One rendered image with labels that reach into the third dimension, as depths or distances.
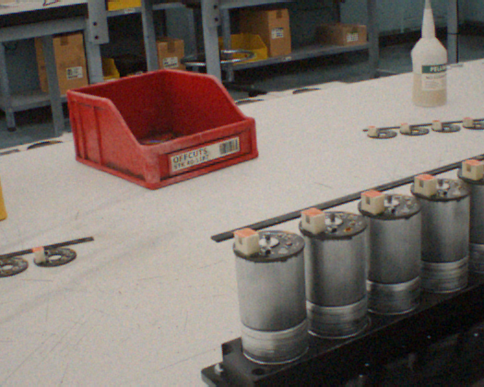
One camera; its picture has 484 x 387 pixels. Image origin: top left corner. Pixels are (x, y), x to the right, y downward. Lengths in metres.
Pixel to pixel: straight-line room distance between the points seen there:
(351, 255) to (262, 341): 0.04
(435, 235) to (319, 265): 0.06
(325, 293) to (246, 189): 0.24
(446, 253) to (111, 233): 0.22
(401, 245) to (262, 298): 0.06
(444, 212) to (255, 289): 0.09
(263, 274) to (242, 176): 0.29
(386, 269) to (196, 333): 0.09
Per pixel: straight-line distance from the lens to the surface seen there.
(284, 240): 0.26
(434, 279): 0.31
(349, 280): 0.27
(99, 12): 2.65
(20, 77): 4.76
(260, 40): 4.96
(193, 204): 0.49
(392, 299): 0.30
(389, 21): 6.09
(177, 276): 0.39
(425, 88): 0.72
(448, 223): 0.30
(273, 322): 0.26
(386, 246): 0.29
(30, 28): 2.62
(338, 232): 0.27
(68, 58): 4.38
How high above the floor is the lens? 0.92
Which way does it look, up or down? 18 degrees down
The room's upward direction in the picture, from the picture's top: 5 degrees counter-clockwise
